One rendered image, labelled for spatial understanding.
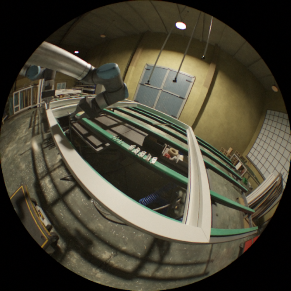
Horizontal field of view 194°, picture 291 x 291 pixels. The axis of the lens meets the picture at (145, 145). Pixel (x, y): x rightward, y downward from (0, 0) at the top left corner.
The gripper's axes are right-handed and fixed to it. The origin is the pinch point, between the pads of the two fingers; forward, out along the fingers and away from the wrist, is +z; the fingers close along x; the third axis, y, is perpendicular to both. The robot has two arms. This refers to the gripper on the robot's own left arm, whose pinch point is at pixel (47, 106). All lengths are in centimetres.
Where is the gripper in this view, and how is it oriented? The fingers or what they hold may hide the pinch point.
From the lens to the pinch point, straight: 89.8
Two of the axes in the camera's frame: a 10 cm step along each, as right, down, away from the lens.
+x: -4.1, 3.8, -8.3
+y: -8.5, -4.8, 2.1
